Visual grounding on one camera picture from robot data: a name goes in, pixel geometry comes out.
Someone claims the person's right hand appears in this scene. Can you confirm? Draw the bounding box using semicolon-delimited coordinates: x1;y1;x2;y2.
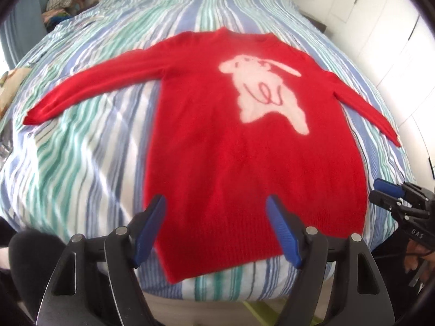
403;238;433;271

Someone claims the striped bed sheet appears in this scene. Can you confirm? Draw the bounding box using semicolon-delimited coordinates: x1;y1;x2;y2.
0;0;418;301

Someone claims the white wardrobe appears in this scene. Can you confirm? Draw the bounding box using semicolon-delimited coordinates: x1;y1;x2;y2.
289;0;435;178

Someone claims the cream cloth bundle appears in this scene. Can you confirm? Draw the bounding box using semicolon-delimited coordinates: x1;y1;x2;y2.
0;67;33;89

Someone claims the dark bedside table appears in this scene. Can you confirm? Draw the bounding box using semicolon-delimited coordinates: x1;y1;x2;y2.
300;10;329;34

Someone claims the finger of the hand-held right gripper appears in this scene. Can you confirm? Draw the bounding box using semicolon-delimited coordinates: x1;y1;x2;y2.
374;178;406;198
368;190;402;212

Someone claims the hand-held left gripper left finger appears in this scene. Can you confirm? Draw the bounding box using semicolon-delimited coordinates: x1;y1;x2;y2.
36;194;168;326

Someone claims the red knitted sweater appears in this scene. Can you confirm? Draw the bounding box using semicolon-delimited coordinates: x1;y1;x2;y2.
23;27;402;284

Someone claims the person's black-trousered leg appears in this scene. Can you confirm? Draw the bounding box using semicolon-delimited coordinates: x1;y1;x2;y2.
0;217;70;326

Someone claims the blue curtain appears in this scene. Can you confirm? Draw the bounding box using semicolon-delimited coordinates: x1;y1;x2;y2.
0;0;52;68

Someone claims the pile of mixed clothes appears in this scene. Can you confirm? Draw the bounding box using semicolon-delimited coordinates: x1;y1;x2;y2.
42;0;100;30

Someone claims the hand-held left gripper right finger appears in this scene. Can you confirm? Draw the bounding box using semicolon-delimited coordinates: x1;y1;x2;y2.
266;194;397;326

